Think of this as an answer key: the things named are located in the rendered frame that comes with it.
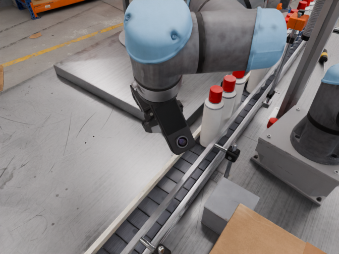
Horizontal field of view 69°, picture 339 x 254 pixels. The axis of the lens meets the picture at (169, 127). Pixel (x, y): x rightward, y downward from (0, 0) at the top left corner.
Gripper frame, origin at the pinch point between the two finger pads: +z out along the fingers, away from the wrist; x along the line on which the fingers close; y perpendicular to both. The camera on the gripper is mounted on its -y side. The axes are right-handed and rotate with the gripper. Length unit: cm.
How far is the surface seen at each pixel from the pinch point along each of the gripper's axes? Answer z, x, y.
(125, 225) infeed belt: 6.3, 17.8, -15.0
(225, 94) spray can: 3.3, -20.1, 1.8
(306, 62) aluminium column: 6.2, -49.1, 0.0
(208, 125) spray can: 7.2, -12.8, -2.7
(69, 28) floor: 227, 9, 251
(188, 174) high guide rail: 2.3, -0.5, -12.0
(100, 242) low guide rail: 1.1, 23.1, -15.4
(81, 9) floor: 258, -21, 306
